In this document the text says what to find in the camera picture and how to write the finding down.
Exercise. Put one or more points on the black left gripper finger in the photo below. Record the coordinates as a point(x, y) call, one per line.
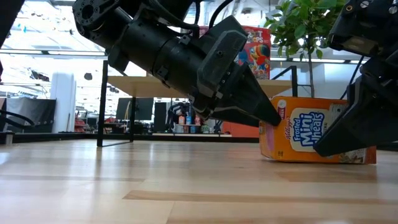
point(252, 105)

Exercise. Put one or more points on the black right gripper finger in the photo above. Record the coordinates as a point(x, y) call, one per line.
point(367, 118)

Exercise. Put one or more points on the red Froot Loops cereal box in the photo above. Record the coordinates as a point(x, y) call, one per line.
point(259, 46)

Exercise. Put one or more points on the orange Mini Wheats cereal box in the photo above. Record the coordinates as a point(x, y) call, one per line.
point(298, 133)

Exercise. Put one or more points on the black background robot arm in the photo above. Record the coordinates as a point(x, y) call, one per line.
point(175, 110)

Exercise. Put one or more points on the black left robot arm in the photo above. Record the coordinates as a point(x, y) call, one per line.
point(140, 43)

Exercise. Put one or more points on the wooden shelf black metal legs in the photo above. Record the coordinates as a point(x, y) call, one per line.
point(136, 87)

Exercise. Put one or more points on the orange panel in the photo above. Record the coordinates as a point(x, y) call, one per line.
point(242, 130)

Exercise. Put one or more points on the small pink background box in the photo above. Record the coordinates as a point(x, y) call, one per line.
point(197, 120)

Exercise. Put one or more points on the small blue background box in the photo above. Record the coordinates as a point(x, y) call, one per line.
point(188, 120)

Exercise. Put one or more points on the small orange background box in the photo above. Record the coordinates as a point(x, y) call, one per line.
point(182, 120)

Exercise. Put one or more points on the small background table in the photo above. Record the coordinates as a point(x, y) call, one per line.
point(186, 125)

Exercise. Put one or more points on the green leafy plant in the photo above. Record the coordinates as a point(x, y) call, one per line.
point(298, 31)

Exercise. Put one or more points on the black monitor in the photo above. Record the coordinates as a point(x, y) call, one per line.
point(143, 109)

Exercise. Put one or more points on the small black ceiling dome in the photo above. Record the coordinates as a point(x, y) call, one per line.
point(88, 76)

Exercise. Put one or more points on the white round pillar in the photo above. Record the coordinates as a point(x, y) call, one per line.
point(63, 102)

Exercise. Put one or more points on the black cloth cover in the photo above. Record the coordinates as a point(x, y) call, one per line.
point(31, 113)

